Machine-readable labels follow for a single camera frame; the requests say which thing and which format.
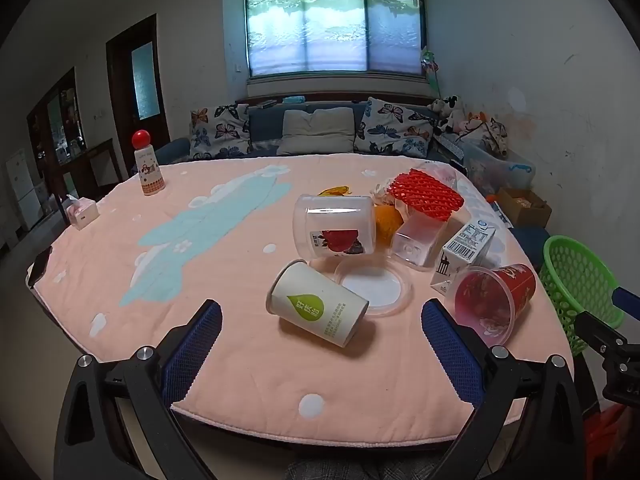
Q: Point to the clear plastic bag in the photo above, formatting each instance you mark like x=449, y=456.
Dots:
x=442, y=170

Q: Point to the dark wooden side table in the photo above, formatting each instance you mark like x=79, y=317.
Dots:
x=102, y=160

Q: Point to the butterfly print pillow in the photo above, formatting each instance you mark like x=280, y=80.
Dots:
x=220, y=132
x=395, y=127

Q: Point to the orange fruit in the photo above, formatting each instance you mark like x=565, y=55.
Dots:
x=387, y=225

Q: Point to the colourful pinwheel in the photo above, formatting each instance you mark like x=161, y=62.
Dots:
x=430, y=67

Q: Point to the pink tissue box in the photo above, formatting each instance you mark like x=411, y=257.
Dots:
x=82, y=212

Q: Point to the orange fox plush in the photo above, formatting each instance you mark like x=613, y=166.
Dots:
x=475, y=120

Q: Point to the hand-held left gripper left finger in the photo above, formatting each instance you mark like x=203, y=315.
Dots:
x=192, y=350

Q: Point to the beige pillow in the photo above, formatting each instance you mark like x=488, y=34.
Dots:
x=315, y=130

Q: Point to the clear round plastic lid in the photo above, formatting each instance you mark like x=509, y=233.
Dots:
x=372, y=285

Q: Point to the black and white cow plush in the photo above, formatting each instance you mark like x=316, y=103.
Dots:
x=447, y=107

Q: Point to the black flat object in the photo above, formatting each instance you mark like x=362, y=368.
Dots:
x=40, y=265

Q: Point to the white milk carton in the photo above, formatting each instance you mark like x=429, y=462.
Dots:
x=462, y=255

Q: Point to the red plastic stool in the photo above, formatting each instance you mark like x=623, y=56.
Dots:
x=610, y=435

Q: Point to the yellow snack wrapper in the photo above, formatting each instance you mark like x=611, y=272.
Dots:
x=334, y=191

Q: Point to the blue and white paper sheet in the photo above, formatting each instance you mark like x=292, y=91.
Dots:
x=500, y=212

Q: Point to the small orange toy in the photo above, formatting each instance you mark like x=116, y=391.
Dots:
x=492, y=197

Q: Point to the red foam fruit net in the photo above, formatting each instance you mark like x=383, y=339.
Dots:
x=425, y=195

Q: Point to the window with printed blind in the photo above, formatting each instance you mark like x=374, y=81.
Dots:
x=332, y=25

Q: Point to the white bottle red round cap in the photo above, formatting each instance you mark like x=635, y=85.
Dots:
x=147, y=170

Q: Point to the green plastic basket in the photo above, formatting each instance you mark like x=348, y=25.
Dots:
x=575, y=280

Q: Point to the white fridge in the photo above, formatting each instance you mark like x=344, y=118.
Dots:
x=22, y=185

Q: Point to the large clear cup red label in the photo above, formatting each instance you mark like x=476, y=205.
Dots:
x=332, y=225

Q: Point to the teal cloth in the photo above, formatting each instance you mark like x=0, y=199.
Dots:
x=295, y=100

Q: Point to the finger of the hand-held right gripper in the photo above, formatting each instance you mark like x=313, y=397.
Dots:
x=600, y=335
x=627, y=304

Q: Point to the dark wooden display cabinet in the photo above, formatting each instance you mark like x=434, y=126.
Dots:
x=55, y=115

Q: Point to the clear square plastic bottle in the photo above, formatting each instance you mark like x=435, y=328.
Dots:
x=417, y=242

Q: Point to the beige patterned cloth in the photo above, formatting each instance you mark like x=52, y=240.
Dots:
x=495, y=132

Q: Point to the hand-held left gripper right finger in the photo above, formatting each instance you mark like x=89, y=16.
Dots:
x=450, y=355

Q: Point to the clear plastic storage box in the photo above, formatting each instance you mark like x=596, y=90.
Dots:
x=492, y=167

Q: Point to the brown cardboard box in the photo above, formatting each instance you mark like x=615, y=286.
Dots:
x=522, y=205

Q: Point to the blue sofa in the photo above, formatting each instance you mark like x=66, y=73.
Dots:
x=265, y=122

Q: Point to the white paper cup green leaf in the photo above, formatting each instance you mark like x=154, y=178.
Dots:
x=315, y=305

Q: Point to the dark wooden door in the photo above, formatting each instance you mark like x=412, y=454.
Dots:
x=140, y=80

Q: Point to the red plastic cup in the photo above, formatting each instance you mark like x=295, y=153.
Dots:
x=492, y=300

